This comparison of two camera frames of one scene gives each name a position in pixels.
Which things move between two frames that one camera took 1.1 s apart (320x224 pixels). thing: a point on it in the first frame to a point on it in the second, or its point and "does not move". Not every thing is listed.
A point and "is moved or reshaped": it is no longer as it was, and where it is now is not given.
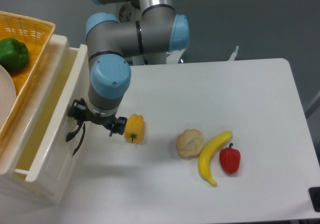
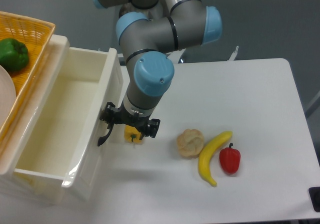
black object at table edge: [314, 193] does not move
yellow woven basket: [36, 35] does not move
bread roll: [189, 143] does not move
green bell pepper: [14, 54] does not move
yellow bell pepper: [134, 130] does not move
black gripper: [78, 109] to [111, 114]
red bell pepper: [230, 159] does not move
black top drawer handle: [71, 134] to [102, 139]
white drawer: [47, 161] is moved or reshaped
